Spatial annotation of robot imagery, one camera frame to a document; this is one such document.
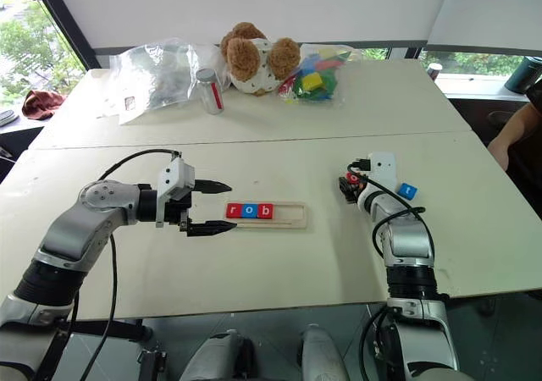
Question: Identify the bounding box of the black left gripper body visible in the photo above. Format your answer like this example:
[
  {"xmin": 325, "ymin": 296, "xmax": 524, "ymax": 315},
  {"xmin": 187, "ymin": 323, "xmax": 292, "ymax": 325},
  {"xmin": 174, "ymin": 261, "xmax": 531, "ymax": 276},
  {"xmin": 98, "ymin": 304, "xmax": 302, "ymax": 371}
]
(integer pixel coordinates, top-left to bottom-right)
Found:
[{"xmin": 163, "ymin": 195, "xmax": 194, "ymax": 234}]

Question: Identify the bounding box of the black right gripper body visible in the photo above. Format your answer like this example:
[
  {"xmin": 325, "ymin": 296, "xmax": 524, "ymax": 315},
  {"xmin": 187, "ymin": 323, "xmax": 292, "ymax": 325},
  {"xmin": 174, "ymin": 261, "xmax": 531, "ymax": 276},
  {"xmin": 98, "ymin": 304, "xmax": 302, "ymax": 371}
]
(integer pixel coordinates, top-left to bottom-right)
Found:
[{"xmin": 346, "ymin": 169, "xmax": 368, "ymax": 206}]

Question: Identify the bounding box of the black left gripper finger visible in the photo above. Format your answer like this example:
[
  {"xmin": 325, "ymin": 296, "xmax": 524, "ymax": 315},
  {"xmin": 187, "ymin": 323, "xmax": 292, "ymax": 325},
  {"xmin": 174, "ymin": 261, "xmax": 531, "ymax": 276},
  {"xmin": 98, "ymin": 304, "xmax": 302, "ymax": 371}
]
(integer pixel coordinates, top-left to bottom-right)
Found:
[
  {"xmin": 185, "ymin": 219, "xmax": 238, "ymax": 239},
  {"xmin": 194, "ymin": 179, "xmax": 233, "ymax": 196}
]

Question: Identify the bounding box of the blue letter t block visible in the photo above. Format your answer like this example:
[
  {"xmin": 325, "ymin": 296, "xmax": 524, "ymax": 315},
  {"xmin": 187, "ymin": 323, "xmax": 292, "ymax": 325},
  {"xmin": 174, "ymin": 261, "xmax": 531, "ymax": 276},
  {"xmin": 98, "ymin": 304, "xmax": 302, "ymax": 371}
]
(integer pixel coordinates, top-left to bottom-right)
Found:
[{"xmin": 396, "ymin": 182, "xmax": 419, "ymax": 201}]

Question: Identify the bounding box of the wooden letter tray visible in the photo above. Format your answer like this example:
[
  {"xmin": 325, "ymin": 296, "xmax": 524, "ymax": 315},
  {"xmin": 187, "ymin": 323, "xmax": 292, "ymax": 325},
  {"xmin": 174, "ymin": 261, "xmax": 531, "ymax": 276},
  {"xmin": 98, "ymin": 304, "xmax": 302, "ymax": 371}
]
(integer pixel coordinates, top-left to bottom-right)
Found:
[{"xmin": 223, "ymin": 201, "xmax": 308, "ymax": 231}]

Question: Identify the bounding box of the bag of coloured blocks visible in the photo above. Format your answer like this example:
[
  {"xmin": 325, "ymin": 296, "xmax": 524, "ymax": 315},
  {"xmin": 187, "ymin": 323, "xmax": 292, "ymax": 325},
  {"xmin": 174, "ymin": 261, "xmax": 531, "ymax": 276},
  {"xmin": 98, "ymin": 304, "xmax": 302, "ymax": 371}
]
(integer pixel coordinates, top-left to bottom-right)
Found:
[{"xmin": 278, "ymin": 43, "xmax": 364, "ymax": 108}]

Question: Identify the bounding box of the grey rounded robot leg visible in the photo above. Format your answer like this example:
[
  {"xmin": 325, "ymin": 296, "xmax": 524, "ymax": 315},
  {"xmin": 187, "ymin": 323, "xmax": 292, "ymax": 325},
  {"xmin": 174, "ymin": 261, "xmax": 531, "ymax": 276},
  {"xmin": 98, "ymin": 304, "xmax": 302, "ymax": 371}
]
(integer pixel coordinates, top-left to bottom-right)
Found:
[
  {"xmin": 299, "ymin": 323, "xmax": 351, "ymax": 381},
  {"xmin": 179, "ymin": 329, "xmax": 256, "ymax": 381}
]

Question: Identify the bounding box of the glass jar silver lid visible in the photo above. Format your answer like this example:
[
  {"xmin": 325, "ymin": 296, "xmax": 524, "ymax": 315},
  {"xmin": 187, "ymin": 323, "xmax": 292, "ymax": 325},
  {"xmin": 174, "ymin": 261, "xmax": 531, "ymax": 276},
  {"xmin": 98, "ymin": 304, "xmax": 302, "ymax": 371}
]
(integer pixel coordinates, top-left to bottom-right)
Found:
[{"xmin": 195, "ymin": 68, "xmax": 225, "ymax": 115}]

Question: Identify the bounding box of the clear plastic bag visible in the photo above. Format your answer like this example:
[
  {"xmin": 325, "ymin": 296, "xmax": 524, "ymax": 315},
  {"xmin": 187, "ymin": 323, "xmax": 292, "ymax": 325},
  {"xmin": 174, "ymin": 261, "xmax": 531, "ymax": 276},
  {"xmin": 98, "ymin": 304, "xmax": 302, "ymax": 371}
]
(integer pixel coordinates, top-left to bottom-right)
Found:
[{"xmin": 108, "ymin": 37, "xmax": 232, "ymax": 126}]

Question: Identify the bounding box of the brown teddy bear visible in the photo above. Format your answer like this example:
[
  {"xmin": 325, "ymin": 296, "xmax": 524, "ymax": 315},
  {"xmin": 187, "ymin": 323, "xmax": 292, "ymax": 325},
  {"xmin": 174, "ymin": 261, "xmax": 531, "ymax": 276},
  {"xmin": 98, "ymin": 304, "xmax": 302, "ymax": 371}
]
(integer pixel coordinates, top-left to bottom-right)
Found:
[{"xmin": 219, "ymin": 21, "xmax": 302, "ymax": 97}]

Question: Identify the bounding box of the dark red cloth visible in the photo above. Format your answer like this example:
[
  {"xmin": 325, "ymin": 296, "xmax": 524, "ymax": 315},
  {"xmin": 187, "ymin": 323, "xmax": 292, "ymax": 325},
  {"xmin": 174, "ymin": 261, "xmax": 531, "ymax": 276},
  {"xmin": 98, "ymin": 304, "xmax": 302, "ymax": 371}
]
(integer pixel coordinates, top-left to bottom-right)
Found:
[{"xmin": 21, "ymin": 89, "xmax": 65, "ymax": 121}]

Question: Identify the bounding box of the dark green tumbler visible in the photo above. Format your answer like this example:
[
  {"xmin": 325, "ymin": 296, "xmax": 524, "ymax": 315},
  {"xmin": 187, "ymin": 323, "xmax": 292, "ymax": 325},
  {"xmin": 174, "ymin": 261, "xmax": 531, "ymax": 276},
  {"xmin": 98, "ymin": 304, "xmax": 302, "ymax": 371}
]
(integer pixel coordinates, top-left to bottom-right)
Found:
[{"xmin": 503, "ymin": 55, "xmax": 542, "ymax": 95}]

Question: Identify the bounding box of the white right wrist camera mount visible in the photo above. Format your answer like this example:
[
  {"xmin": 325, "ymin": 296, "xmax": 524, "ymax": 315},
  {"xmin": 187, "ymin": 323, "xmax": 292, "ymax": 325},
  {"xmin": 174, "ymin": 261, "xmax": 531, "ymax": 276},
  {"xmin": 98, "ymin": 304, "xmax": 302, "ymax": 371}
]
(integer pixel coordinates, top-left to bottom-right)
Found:
[{"xmin": 365, "ymin": 152, "xmax": 400, "ymax": 196}]

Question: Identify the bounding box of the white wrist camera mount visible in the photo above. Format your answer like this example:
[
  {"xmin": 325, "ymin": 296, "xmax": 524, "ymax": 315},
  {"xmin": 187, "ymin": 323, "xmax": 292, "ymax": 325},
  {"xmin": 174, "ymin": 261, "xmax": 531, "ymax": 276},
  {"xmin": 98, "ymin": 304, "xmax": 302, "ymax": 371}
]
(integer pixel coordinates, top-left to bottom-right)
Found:
[
  {"xmin": 154, "ymin": 157, "xmax": 197, "ymax": 229},
  {"xmin": 365, "ymin": 152, "xmax": 400, "ymax": 196}
]

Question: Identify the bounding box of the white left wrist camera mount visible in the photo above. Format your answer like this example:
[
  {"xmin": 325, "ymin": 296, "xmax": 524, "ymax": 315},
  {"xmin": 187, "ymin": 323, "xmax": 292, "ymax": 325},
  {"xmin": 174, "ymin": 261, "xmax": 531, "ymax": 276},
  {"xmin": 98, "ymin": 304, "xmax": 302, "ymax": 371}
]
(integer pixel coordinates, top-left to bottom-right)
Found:
[{"xmin": 154, "ymin": 157, "xmax": 197, "ymax": 229}]

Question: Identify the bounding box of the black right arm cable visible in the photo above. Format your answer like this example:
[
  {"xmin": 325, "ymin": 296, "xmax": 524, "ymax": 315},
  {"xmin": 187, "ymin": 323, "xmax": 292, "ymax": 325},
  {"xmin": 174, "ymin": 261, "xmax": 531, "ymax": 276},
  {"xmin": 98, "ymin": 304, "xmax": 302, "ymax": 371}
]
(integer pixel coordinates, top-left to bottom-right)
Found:
[{"xmin": 349, "ymin": 157, "xmax": 438, "ymax": 381}]

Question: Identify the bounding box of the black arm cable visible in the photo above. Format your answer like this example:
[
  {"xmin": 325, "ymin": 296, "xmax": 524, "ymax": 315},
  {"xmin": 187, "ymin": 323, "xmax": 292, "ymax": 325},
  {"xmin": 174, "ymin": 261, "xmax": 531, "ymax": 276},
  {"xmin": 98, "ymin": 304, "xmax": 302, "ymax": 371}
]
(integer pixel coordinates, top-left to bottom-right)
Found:
[
  {"xmin": 78, "ymin": 149, "xmax": 184, "ymax": 381},
  {"xmin": 349, "ymin": 157, "xmax": 438, "ymax": 381}
]

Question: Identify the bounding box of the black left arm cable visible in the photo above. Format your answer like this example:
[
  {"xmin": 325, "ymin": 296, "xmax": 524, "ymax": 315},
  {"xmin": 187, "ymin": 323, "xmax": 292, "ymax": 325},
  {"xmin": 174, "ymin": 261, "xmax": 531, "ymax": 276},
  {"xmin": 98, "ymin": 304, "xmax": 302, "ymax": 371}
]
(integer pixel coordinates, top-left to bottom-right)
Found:
[{"xmin": 78, "ymin": 149, "xmax": 184, "ymax": 381}]

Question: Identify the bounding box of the black table frame bar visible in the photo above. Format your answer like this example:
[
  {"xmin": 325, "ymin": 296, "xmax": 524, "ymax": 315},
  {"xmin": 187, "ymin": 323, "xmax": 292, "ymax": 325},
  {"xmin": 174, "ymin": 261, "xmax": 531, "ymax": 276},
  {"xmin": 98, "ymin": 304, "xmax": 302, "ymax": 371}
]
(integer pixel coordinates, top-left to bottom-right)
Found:
[{"xmin": 58, "ymin": 317, "xmax": 153, "ymax": 343}]

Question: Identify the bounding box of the black window frame post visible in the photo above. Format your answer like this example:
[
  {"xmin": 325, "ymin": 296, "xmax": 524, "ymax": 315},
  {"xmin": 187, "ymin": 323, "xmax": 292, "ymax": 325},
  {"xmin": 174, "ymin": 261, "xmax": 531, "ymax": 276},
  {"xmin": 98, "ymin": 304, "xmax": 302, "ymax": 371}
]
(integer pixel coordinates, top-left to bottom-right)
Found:
[{"xmin": 25, "ymin": 0, "xmax": 102, "ymax": 71}]

